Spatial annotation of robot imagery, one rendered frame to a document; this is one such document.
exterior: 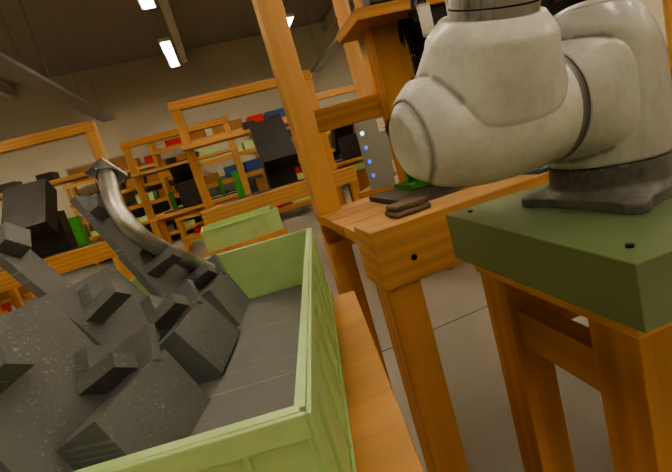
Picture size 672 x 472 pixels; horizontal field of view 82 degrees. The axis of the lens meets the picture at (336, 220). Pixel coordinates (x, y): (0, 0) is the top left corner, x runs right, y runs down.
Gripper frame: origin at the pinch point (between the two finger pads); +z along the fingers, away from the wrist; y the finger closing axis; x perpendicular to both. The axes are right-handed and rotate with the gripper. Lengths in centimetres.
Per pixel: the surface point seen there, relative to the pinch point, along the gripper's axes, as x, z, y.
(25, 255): -79, 22, 21
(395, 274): -23, 53, -5
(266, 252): -50, 38, -5
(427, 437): -26, 97, -6
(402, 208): -15.1, 39.0, -9.7
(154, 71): -162, -294, -1025
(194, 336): -63, 40, 22
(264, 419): -54, 35, 55
